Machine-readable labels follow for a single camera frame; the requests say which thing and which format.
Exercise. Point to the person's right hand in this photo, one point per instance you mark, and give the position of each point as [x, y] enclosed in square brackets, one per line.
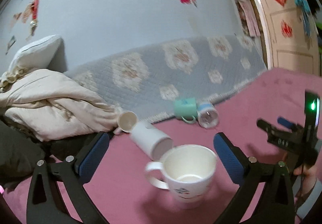
[308, 178]

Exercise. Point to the cream wooden door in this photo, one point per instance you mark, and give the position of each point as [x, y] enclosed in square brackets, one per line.
[299, 53]

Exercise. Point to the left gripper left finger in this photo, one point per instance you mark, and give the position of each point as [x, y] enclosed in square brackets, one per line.
[45, 203]

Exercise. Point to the small cream cup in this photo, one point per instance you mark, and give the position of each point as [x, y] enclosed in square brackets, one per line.
[126, 122]

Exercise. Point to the cream crumpled duvet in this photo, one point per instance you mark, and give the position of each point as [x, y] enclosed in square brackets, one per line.
[52, 106]

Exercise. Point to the red tassel wall ornament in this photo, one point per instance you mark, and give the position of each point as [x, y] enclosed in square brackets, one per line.
[34, 20]

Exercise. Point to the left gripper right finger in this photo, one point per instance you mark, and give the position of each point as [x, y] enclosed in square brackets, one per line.
[276, 202]

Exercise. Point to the pink plush blanket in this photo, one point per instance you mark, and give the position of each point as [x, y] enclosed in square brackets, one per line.
[122, 193]

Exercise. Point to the clear glass jar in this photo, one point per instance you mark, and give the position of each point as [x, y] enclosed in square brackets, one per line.
[207, 115]

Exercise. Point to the red paper-cut door sticker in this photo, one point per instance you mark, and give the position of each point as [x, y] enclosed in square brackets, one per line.
[286, 29]

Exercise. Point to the white pillow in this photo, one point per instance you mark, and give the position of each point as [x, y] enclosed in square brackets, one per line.
[48, 52]

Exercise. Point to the white ceramic mug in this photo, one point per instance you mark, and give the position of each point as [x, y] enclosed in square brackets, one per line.
[152, 141]

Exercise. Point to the white and pink mug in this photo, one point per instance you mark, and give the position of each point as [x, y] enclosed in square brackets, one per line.
[186, 171]

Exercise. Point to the dark clothing pile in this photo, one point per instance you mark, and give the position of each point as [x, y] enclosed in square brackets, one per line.
[20, 153]

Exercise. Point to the blue floral quilted bedspread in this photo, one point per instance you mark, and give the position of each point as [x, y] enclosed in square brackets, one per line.
[148, 80]

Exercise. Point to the green plastic cup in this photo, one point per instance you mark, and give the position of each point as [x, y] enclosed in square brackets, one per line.
[186, 110]

